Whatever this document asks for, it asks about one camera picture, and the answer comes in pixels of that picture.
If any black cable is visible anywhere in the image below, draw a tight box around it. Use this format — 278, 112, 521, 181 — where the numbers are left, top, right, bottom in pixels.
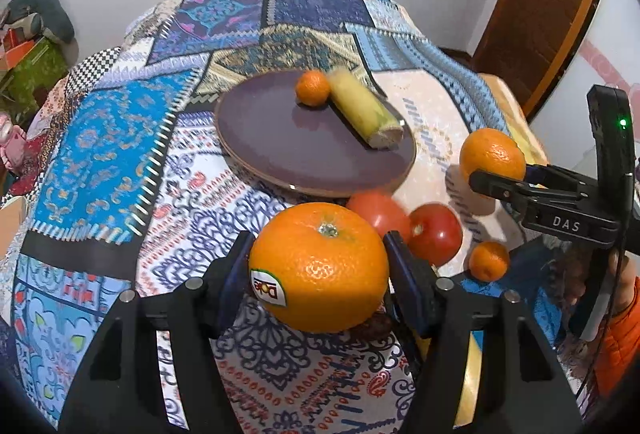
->
575, 209, 632, 400

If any red tomato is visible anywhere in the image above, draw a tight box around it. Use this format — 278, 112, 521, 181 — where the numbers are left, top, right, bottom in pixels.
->
407, 203, 464, 267
346, 191, 413, 242

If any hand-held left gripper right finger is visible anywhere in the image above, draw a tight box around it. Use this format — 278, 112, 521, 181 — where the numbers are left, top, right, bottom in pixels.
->
382, 230, 586, 434

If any green box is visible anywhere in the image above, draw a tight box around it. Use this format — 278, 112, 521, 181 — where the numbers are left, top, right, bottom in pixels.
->
0, 38, 69, 125

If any patchwork printed blanket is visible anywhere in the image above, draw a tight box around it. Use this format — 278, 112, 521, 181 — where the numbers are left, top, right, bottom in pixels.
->
0, 0, 601, 434

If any yellow banana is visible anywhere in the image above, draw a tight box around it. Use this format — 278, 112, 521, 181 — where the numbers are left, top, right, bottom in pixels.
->
417, 331, 483, 427

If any pink cloth item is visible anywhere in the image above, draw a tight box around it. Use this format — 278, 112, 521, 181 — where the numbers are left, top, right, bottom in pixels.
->
0, 111, 31, 172

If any small mandarin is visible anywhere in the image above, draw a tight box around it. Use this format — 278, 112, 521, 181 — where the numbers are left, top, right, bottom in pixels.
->
468, 241, 511, 283
295, 70, 332, 107

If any peeled-end banana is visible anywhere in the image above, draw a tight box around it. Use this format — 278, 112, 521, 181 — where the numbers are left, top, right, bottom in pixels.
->
327, 68, 405, 149

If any brown wooden door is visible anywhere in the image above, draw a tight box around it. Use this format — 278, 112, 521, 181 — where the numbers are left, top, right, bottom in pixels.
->
471, 0, 612, 122

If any medium orange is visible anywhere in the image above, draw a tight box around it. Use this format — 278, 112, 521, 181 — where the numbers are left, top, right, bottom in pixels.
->
459, 128, 527, 187

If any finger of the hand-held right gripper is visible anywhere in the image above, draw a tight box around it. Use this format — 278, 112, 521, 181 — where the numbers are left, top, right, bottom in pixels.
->
468, 168, 588, 217
524, 163, 586, 189

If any large orange with sticker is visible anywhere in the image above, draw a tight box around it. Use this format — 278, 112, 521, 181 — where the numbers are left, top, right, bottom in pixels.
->
248, 202, 390, 334

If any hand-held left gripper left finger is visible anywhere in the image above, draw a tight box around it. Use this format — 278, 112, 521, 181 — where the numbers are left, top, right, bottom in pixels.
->
57, 229, 256, 434

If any dark purple round plate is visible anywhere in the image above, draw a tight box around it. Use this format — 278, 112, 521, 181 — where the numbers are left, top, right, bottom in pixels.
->
214, 70, 417, 199

